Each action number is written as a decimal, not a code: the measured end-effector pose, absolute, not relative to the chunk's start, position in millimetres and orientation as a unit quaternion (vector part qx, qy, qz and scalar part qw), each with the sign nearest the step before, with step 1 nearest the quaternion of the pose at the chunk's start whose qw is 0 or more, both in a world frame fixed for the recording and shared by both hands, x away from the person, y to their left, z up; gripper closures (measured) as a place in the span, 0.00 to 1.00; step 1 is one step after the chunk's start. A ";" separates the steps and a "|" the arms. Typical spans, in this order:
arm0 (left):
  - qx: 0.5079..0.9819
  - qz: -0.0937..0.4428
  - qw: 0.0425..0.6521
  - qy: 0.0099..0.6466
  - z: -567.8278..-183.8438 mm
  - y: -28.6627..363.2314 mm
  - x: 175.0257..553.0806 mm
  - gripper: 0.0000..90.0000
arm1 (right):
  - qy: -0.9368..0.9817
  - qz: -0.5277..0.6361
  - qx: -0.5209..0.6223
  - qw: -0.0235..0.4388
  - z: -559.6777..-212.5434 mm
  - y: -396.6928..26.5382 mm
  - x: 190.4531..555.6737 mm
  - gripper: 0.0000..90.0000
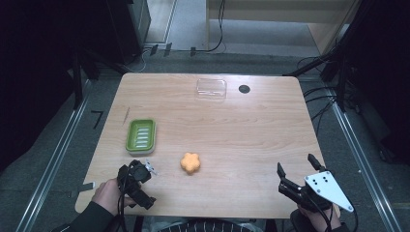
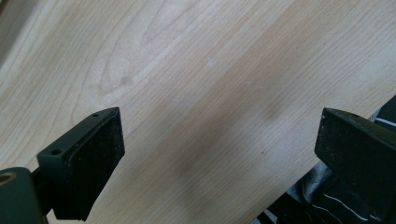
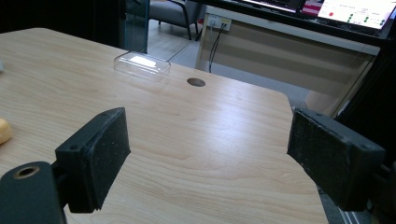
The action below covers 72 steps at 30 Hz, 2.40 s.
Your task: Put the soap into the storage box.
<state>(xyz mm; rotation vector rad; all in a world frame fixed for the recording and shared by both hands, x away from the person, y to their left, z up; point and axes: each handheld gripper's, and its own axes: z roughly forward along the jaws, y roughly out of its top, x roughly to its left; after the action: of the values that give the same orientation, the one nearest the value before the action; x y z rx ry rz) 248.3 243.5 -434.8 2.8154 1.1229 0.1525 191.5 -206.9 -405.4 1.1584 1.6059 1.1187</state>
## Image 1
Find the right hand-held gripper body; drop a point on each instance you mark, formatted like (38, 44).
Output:
(325, 187)

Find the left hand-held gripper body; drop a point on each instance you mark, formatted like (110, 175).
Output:
(137, 172)

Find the person's right hand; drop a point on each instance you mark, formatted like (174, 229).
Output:
(319, 220)

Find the person's left hand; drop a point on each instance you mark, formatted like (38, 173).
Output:
(108, 193)

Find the green soap dish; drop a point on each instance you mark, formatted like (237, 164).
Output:
(141, 137)

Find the orange flower-shaped soap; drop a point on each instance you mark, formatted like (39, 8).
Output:
(190, 163)

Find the person's striped clothing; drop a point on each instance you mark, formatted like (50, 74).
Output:
(209, 225)

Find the black round table grommet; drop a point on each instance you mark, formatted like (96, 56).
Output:
(244, 89)

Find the clear plastic container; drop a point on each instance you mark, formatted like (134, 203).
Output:
(211, 88)

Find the black metal stand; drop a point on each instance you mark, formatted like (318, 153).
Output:
(79, 77)
(338, 58)

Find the light wooden furniture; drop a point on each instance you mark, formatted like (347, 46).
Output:
(322, 29)

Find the dark cabinet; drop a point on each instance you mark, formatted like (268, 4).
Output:
(130, 29)

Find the metal floor rail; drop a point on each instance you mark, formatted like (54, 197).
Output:
(54, 161)
(361, 161)

